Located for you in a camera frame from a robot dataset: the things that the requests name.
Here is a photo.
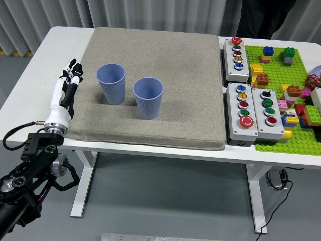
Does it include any yellow black floor tape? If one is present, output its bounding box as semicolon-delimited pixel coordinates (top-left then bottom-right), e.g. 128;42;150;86
0;49;35;57

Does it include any lavender plate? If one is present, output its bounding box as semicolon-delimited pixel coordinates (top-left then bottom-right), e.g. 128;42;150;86
310;64;321;79

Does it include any yellow round toy brick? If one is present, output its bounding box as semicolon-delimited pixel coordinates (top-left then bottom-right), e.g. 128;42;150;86
277;129;293;144

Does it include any white table leg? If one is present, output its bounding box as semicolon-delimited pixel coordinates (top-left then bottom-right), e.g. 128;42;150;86
70;150;98;218
245;163;270;234

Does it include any blue yellow pink brick stack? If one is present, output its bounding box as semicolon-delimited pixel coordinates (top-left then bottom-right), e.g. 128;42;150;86
259;46;275;64

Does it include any grey power adapter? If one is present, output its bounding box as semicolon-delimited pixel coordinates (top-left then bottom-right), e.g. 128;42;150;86
266;168;289;190

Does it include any person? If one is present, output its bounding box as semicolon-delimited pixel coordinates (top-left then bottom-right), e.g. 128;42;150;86
235;0;298;41

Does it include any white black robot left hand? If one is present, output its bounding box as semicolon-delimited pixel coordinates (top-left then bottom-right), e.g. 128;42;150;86
44;58;84;126

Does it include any grey-white curtain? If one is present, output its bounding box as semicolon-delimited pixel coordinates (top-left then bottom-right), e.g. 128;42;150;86
0;0;321;57

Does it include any blue yellow toy brick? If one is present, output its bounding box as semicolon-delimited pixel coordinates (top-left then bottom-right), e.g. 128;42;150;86
280;113;300;129

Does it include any orange toy brick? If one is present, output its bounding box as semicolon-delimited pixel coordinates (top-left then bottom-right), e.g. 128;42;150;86
255;73;270;88
286;85;301;98

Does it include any white block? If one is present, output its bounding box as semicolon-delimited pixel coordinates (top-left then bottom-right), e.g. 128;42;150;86
310;87;321;114

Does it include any grey-brown fabric mat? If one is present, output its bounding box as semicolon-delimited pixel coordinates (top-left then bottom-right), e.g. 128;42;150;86
61;27;227;151

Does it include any green studded baseplate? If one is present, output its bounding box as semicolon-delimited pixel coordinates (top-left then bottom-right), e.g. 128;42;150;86
244;44;321;154

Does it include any grey box with large red button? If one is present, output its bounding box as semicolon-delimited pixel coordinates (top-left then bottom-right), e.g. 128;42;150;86
225;82;259;147

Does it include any black power cable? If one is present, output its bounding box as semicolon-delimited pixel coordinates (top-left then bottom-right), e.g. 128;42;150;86
257;169;294;235

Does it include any white toy brick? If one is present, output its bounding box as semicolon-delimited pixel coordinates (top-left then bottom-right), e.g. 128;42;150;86
282;92;299;103

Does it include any grey five-button control box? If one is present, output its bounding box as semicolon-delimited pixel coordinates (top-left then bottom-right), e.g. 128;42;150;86
222;37;251;83

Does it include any red toy brick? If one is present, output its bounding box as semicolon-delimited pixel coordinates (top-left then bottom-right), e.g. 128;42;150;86
293;103;307;117

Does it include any grey four-control switch box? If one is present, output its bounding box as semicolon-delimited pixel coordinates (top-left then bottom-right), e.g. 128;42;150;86
251;87;285;146

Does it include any red valve handwheel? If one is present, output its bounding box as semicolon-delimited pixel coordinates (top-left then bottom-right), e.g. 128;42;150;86
305;74;320;89

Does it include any green grey brick stack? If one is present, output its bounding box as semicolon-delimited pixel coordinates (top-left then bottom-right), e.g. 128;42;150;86
279;47;296;66

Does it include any blue ribbed plastic cup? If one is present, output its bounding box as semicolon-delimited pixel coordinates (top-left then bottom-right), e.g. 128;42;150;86
132;77;165;121
96;63;126;105

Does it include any large green toy brick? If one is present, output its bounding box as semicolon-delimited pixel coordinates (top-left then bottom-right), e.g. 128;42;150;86
303;105;321;126

